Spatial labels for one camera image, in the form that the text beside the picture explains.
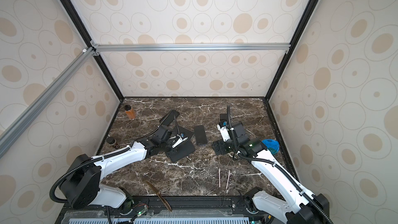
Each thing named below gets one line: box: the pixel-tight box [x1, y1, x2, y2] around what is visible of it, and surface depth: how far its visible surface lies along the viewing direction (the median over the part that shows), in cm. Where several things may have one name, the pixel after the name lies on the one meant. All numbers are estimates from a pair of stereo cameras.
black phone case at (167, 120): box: [159, 109, 180, 127], surface depth 108 cm
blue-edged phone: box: [193, 124, 208, 145], surface depth 102 cm
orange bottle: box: [124, 104, 136, 119], surface depth 105 cm
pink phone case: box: [219, 113, 228, 124], surface depth 108 cm
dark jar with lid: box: [106, 136, 117, 146], surface depth 88 cm
